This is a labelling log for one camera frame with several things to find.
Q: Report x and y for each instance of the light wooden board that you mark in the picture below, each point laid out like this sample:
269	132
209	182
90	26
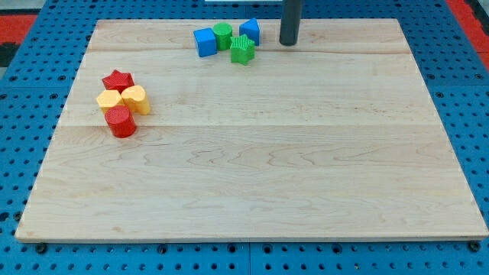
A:
333	139

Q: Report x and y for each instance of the blue cube block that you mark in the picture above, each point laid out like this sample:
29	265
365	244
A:
205	42

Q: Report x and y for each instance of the yellow heart block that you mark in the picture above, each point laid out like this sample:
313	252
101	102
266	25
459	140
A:
135	98

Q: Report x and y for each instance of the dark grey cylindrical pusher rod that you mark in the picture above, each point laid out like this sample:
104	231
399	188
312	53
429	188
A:
290	22

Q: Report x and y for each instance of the green star block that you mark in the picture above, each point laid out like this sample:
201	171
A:
242	49

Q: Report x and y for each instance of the red star block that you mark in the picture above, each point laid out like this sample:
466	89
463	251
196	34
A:
118	81

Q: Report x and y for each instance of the blue triangle block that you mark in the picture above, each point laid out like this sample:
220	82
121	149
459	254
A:
252	30

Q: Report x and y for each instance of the yellow hexagon block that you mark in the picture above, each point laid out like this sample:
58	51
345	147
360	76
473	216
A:
108	99

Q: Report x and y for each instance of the green cylinder block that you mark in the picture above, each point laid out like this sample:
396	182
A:
223	33

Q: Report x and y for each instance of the red cylinder block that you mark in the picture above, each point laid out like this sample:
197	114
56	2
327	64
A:
120	121

